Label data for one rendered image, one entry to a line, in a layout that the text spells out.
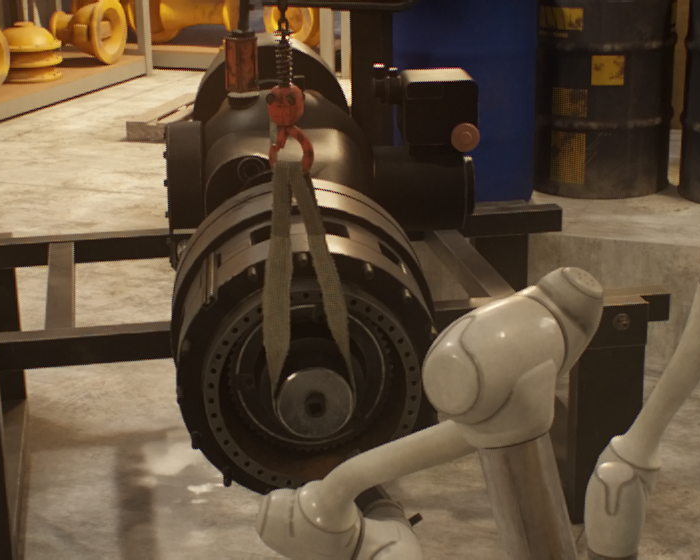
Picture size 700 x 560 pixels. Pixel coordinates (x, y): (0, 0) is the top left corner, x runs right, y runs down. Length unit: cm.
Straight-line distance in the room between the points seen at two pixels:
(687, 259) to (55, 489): 230
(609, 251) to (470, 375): 341
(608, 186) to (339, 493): 361
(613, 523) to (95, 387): 284
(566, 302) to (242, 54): 98
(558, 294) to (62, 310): 217
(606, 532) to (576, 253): 273
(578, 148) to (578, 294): 373
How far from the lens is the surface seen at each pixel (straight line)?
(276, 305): 263
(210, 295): 265
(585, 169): 577
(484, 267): 424
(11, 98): 1005
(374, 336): 279
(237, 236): 295
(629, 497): 264
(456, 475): 440
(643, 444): 277
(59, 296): 411
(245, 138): 390
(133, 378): 522
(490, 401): 190
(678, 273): 525
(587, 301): 205
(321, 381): 266
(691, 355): 254
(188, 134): 408
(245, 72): 277
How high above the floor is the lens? 186
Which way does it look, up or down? 18 degrees down
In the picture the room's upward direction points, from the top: 1 degrees counter-clockwise
